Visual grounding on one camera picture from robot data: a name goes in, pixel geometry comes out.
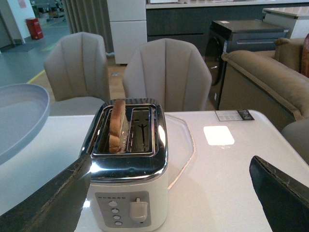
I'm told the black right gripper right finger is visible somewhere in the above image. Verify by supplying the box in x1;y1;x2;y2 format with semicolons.
249;156;309;232

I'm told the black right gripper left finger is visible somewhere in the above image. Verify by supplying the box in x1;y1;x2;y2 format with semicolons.
0;155;92;232

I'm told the white round plate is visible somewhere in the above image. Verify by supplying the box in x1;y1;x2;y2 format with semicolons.
0;84;50;164

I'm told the slice of brown bread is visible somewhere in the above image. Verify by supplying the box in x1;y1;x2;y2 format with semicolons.
109;99;128;153

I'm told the grey round chair edge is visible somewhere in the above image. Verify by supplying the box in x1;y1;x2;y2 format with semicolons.
281;118;309;164

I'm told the white chrome two-slot toaster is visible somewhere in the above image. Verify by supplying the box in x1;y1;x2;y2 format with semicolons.
80;98;168;232

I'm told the black white info card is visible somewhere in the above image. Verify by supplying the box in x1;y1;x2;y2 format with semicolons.
215;109;254;121

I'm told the brown sofa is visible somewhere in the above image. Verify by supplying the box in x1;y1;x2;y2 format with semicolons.
219;37;309;131

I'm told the beige chair left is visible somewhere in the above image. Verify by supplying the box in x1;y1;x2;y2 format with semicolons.
44;32;110;116

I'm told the beige chair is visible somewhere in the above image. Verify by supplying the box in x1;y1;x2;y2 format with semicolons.
123;38;212;112
44;32;110;116

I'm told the beige chair right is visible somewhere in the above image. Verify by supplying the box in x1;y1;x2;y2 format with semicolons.
123;38;212;112

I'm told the black appliance cabinet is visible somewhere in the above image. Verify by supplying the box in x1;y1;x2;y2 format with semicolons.
205;19;289;110

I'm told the red box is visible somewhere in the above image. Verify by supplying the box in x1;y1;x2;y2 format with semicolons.
26;18;43;40

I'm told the grey curtain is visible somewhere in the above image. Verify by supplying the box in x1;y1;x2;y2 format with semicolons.
62;0;114;53

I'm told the dark grey counter cabinet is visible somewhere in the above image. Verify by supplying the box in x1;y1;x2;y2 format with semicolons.
146;0;309;53

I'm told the white drawer cabinet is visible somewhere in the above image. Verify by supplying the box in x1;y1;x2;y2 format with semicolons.
107;0;147;64

